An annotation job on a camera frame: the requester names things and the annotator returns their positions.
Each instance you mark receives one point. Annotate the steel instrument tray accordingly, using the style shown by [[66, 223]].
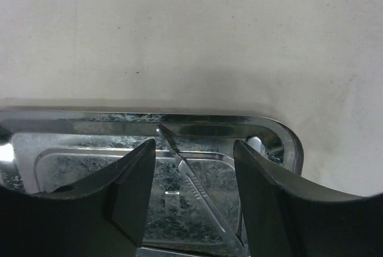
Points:
[[44, 150]]

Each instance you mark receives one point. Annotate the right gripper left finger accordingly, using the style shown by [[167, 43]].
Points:
[[102, 214]]

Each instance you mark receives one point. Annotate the beige cloth wrap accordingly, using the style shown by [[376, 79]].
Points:
[[314, 65]]

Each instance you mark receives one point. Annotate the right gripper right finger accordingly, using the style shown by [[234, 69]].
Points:
[[288, 215]]

